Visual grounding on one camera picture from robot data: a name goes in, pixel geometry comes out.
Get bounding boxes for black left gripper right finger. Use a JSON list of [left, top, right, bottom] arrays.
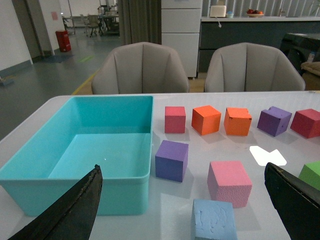
[[264, 162, 320, 240]]

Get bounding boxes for pink foam block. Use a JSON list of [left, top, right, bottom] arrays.
[[207, 160, 253, 208]]

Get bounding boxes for crimson foam block left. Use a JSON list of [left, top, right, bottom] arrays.
[[164, 106, 186, 134]]

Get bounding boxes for white toaster appliance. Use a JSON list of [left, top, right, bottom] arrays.
[[209, 5, 227, 18]]

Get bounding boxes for green foam block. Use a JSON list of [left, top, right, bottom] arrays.
[[298, 161, 320, 190]]

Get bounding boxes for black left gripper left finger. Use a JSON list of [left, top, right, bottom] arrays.
[[10, 164, 103, 240]]

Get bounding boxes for beige chair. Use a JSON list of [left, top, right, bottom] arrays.
[[204, 42, 306, 93], [91, 42, 190, 95]]

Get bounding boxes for turquoise plastic bin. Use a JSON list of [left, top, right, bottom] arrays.
[[0, 95, 154, 216]]

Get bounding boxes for white drawer cabinet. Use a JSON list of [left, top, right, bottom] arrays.
[[161, 0, 203, 78]]

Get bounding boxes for grey curtain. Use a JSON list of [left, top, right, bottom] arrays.
[[117, 0, 162, 45]]

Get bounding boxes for orange foam block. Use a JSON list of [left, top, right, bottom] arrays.
[[223, 107, 252, 136], [191, 105, 222, 136]]

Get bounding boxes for beige chair left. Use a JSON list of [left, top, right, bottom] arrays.
[[91, 42, 190, 95]]

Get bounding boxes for red box on floor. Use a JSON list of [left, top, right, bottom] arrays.
[[55, 30, 71, 52]]

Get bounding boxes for fruit bowl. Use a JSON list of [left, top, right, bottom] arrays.
[[246, 8, 264, 18]]

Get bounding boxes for grey counter cabinet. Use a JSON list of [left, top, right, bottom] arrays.
[[197, 17, 320, 73]]

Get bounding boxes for small teal bowl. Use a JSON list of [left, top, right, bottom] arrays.
[[225, 11, 234, 18]]

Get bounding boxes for purple foam block far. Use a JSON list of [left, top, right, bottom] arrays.
[[257, 106, 292, 137]]

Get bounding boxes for light blue foam block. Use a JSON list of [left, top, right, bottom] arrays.
[[190, 199, 238, 240]]

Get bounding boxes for orange foam block left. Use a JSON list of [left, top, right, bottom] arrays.
[[191, 105, 222, 136]]

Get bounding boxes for red foam block right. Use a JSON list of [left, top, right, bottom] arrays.
[[290, 108, 320, 139]]

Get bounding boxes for purple foam block near bin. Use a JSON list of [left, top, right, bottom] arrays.
[[155, 140, 189, 183]]

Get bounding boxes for orange foam block right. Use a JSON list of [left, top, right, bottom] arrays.
[[223, 107, 252, 136]]

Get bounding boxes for beige chair right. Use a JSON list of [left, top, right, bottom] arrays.
[[204, 42, 306, 93]]

